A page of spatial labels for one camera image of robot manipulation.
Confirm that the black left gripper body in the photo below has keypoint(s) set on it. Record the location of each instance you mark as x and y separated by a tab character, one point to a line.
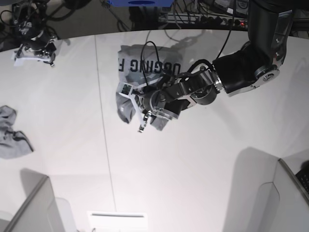
166	103

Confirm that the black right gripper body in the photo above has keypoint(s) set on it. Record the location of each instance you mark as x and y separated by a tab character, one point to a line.
39	41

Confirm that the grey T-shirt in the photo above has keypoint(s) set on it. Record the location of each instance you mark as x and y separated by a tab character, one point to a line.
140	66

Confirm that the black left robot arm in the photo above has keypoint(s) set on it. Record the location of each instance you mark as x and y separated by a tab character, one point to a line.
256	63

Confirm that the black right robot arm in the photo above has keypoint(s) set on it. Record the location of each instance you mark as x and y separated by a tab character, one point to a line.
26	15

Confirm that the black power strip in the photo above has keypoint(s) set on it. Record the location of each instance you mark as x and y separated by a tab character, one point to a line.
191	19

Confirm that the blue box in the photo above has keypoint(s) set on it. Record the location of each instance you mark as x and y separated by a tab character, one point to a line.
138	3

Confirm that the crumpled grey garment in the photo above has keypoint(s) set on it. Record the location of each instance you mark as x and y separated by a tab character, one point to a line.
13	144

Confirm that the grey right partition panel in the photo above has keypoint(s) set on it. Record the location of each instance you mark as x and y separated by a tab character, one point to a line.
267	198

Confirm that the grey partition panel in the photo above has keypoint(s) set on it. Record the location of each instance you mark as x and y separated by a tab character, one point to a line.
267	198
41	211

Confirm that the grey left partition panel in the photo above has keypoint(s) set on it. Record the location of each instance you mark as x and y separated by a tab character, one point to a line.
41	211

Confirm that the black keyboard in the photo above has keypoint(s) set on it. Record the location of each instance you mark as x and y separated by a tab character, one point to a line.
303	177

